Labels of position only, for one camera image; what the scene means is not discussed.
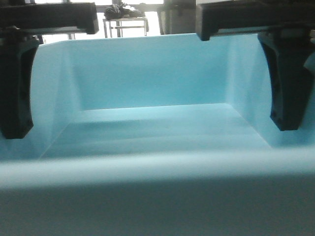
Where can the black bag on workbench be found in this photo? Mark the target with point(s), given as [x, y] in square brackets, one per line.
[123, 10]

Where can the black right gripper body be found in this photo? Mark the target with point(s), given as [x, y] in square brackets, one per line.
[234, 16]

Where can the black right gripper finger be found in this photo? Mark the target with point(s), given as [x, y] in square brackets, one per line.
[286, 51]

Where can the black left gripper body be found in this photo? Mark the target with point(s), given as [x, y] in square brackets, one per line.
[50, 18]

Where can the light blue plastic box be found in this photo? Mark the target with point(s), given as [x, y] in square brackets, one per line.
[156, 136]

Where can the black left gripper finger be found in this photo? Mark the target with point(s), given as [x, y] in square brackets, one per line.
[17, 52]

